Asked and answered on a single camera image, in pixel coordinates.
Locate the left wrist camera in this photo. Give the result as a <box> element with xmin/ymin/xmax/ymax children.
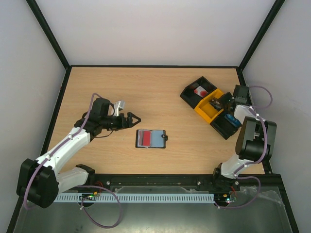
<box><xmin>112</xmin><ymin>100</ymin><xmax>125</xmax><ymax>117</ymax></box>

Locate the black card holder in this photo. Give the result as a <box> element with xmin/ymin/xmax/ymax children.
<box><xmin>135</xmin><ymin>130</ymin><xmax>168</xmax><ymax>149</ymax></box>

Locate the black front rail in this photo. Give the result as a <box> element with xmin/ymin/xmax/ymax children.
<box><xmin>24</xmin><ymin>172</ymin><xmax>282</xmax><ymax>192</ymax></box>

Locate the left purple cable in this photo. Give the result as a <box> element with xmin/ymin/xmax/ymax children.
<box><xmin>24</xmin><ymin>92</ymin><xmax>123</xmax><ymax>229</ymax></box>

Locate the blue card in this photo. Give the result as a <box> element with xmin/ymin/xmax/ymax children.
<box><xmin>225</xmin><ymin>114</ymin><xmax>241</xmax><ymax>129</ymax></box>

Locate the black bin far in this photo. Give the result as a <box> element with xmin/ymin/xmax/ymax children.
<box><xmin>180</xmin><ymin>76</ymin><xmax>217</xmax><ymax>109</ymax></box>

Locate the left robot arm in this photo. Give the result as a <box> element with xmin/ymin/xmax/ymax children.
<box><xmin>17</xmin><ymin>97</ymin><xmax>141</xmax><ymax>209</ymax></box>

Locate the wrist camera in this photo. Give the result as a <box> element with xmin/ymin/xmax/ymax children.
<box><xmin>233</xmin><ymin>85</ymin><xmax>249</xmax><ymax>105</ymax></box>
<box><xmin>112</xmin><ymin>100</ymin><xmax>125</xmax><ymax>117</ymax></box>

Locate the red dotted white card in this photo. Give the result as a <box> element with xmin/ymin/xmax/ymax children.
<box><xmin>138</xmin><ymin>130</ymin><xmax>151</xmax><ymax>147</ymax></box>

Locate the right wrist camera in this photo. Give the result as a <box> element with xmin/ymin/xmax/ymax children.
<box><xmin>233</xmin><ymin>85</ymin><xmax>249</xmax><ymax>105</ymax></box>

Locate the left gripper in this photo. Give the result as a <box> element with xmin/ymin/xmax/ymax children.
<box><xmin>101</xmin><ymin>112</ymin><xmax>141</xmax><ymax>131</ymax></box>

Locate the yellow bin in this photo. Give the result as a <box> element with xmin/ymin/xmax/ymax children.
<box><xmin>194</xmin><ymin>89</ymin><xmax>224</xmax><ymax>124</ymax></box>

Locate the white slotted cable duct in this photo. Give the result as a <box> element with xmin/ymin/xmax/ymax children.
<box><xmin>55</xmin><ymin>193</ymin><xmax>214</xmax><ymax>203</ymax></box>

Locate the black bin near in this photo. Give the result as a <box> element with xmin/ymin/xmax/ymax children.
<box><xmin>211</xmin><ymin>112</ymin><xmax>239</xmax><ymax>140</ymax></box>

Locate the black bin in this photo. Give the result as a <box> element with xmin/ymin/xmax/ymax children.
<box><xmin>180</xmin><ymin>76</ymin><xmax>217</xmax><ymax>109</ymax></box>
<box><xmin>211</xmin><ymin>112</ymin><xmax>239</xmax><ymax>140</ymax></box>

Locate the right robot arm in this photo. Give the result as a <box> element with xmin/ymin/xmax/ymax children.
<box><xmin>212</xmin><ymin>93</ymin><xmax>277</xmax><ymax>190</ymax></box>

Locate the dark card in yellow bin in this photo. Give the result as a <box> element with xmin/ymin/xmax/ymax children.
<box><xmin>209</xmin><ymin>98</ymin><xmax>222</xmax><ymax>111</ymax></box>

